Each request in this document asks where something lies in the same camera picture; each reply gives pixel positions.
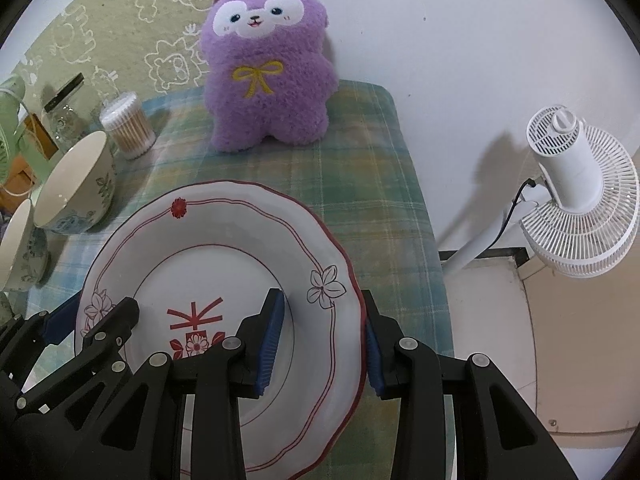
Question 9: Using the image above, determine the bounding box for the cotton swab container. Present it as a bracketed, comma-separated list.
[99, 91, 157, 161]

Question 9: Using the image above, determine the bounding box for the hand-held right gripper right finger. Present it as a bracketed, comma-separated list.
[360, 289, 576, 480]

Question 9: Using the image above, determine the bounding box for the glass jar with dark lid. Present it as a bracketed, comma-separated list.
[42, 72, 96, 153]

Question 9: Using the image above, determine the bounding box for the black fan cable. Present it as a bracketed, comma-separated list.
[500, 177, 538, 250]

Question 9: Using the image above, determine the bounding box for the green printed wall sheet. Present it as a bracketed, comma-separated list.
[10, 0, 246, 111]

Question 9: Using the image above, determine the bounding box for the green desk fan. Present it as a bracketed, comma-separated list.
[0, 74, 53, 186]

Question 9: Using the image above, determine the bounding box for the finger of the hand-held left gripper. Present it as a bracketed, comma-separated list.
[15, 297, 141, 415]
[0, 301, 80, 386]

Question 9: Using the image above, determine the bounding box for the white standing fan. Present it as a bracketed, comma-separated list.
[440, 104, 640, 278]

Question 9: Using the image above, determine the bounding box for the purple plush toy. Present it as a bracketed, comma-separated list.
[200, 0, 341, 153]

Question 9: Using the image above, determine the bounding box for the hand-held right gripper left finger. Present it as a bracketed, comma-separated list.
[75, 287, 287, 480]

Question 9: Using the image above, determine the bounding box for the white red-rimmed plate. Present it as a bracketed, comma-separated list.
[74, 180, 368, 480]

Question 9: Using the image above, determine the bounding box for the wooden chair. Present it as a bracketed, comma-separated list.
[0, 112, 57, 213]

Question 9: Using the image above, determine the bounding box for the grey floral ceramic bowl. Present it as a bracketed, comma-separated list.
[32, 130, 118, 235]
[0, 199, 51, 293]

